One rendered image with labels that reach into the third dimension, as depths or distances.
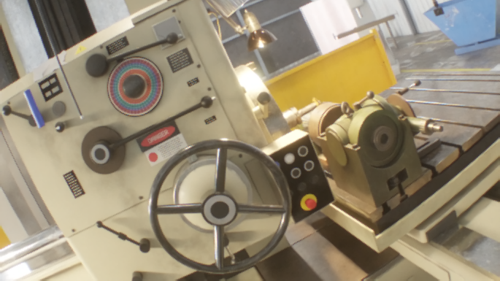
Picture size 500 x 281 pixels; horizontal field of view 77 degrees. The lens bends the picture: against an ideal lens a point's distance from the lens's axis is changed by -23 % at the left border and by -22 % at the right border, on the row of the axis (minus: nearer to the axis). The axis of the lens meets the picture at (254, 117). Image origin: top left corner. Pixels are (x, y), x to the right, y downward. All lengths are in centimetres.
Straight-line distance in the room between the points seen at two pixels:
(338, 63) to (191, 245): 302
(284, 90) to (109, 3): 232
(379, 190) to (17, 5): 182
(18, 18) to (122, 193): 114
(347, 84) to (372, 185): 282
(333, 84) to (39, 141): 321
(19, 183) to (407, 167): 177
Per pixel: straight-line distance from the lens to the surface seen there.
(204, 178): 109
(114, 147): 114
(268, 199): 127
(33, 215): 208
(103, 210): 125
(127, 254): 130
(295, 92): 382
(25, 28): 199
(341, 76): 401
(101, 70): 113
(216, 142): 96
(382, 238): 133
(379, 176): 129
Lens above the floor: 166
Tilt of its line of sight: 10 degrees down
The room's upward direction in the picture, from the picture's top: 25 degrees counter-clockwise
